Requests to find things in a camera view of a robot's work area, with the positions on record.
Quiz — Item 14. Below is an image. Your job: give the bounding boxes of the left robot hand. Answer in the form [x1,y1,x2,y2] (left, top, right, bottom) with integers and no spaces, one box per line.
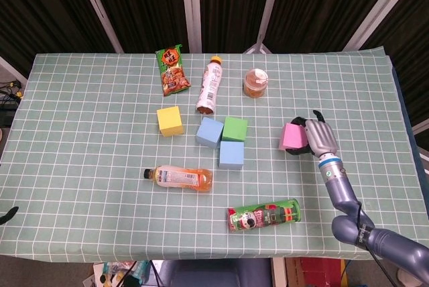
[0,205,19,225]

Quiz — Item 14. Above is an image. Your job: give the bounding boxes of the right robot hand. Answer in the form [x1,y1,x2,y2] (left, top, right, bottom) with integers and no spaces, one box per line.
[286,109,339,158]

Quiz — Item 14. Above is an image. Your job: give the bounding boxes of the pink cube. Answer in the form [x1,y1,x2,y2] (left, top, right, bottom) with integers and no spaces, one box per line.
[278,123,308,151]

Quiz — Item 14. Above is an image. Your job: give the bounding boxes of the green cube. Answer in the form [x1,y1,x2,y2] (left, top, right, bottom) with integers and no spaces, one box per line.
[221,116,249,143]

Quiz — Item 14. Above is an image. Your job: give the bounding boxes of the blue cube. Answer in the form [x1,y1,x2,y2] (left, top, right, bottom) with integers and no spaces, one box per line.
[218,140,245,170]
[195,116,225,149]

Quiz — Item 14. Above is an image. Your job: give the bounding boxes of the yellow cube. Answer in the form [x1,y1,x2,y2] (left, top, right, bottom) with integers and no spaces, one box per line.
[156,105,185,138]

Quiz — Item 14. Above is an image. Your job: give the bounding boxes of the clear jar of rubber bands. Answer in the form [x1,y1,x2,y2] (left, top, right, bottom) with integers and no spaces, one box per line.
[243,68,269,99]

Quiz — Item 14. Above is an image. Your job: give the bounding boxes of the green Pringles can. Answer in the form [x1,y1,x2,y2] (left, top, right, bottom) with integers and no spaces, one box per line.
[227,198,302,234]

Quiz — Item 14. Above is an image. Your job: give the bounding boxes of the green checked tablecloth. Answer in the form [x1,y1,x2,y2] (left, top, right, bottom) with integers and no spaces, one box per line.
[0,44,420,264]

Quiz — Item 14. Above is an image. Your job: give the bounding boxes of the white bottle orange cap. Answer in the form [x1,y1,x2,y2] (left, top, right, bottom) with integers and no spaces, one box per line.
[196,55,225,115]

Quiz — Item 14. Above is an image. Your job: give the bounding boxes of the red box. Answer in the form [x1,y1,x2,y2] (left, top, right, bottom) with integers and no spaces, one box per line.
[299,257,343,287]

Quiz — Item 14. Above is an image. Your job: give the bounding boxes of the brown cardboard box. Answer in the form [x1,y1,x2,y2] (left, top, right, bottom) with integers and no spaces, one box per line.
[284,258,304,287]

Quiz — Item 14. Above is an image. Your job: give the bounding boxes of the white table leg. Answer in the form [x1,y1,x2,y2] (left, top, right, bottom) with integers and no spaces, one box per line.
[270,257,288,287]

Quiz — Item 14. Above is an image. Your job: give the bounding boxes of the orange drink bottle black cap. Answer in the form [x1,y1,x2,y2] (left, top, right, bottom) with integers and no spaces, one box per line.
[143,165,214,194]

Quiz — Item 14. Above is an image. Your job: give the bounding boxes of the green snack bag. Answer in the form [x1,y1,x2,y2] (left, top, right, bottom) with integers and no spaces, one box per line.
[155,44,192,97]

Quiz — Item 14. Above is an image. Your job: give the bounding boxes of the dark blue chair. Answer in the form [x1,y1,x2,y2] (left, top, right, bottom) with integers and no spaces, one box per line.
[160,260,273,287]

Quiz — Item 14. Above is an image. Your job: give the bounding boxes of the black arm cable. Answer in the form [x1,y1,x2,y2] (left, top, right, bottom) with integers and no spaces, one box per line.
[355,201,393,287]

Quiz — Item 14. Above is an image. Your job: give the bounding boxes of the tangled cables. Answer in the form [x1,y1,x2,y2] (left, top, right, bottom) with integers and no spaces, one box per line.
[0,78,26,127]

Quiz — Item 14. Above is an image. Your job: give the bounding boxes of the white frame post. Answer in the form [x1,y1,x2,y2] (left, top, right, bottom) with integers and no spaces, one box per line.
[180,0,204,54]
[341,0,412,52]
[72,0,124,54]
[243,0,286,55]

